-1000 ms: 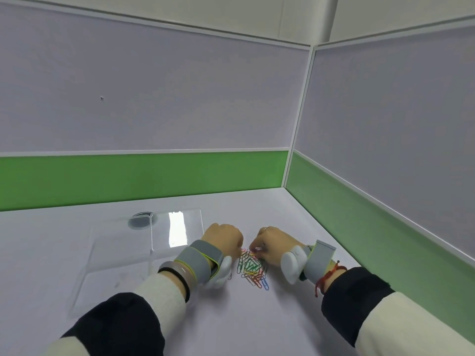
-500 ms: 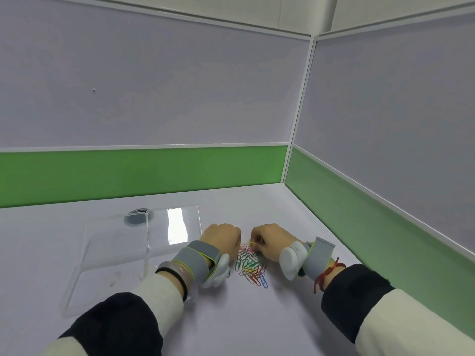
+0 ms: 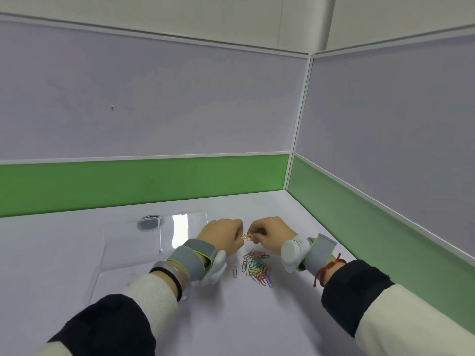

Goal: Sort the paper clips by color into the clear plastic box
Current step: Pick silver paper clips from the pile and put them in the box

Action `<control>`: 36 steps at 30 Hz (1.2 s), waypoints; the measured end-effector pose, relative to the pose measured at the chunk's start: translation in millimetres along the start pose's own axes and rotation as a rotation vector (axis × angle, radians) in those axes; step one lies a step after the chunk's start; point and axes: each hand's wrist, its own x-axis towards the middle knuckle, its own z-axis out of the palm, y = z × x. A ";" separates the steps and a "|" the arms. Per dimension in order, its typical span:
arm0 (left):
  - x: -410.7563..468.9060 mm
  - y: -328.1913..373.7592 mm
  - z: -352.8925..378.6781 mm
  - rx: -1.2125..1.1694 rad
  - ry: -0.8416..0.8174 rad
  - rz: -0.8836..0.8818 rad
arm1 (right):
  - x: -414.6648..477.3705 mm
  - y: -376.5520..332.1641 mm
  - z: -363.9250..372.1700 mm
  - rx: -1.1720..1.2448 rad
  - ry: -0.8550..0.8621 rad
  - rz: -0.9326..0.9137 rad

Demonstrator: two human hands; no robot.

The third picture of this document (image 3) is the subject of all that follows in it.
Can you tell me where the person's left hand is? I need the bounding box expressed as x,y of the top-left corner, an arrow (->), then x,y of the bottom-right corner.
196,219 -> 245,256

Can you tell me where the person's right hand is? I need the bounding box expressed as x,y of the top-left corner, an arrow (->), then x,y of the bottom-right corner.
247,217 -> 298,255

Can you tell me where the person's left forearm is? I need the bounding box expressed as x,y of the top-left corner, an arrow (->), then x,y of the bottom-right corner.
46,256 -> 190,356

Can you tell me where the person's right forearm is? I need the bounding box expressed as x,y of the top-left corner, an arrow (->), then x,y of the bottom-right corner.
305,252 -> 475,356

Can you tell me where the pile of coloured paper clips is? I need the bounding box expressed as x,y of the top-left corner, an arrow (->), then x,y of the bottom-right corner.
241,250 -> 274,288

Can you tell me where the white wrist tracker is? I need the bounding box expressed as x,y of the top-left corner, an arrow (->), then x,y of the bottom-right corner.
200,250 -> 228,287
281,236 -> 311,273

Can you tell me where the translucent bangle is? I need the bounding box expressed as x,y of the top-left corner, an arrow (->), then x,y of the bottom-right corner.
154,261 -> 186,283

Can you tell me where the black wrist band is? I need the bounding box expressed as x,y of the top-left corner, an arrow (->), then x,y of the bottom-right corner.
149,267 -> 183,302

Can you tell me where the clear plastic box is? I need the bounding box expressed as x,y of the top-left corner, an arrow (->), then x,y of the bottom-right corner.
83,210 -> 208,304

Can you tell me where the lilac and green desk partition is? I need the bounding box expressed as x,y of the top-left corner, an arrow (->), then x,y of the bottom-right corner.
287,24 -> 475,336
0,13 -> 311,218

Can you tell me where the grey wrist strap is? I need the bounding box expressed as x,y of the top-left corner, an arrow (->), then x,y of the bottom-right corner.
304,234 -> 337,279
166,239 -> 218,282

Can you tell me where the red string bracelet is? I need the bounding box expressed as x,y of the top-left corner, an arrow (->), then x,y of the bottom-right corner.
313,253 -> 347,288

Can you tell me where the grey round cable grommet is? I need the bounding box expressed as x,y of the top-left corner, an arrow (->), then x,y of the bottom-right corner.
137,216 -> 163,232

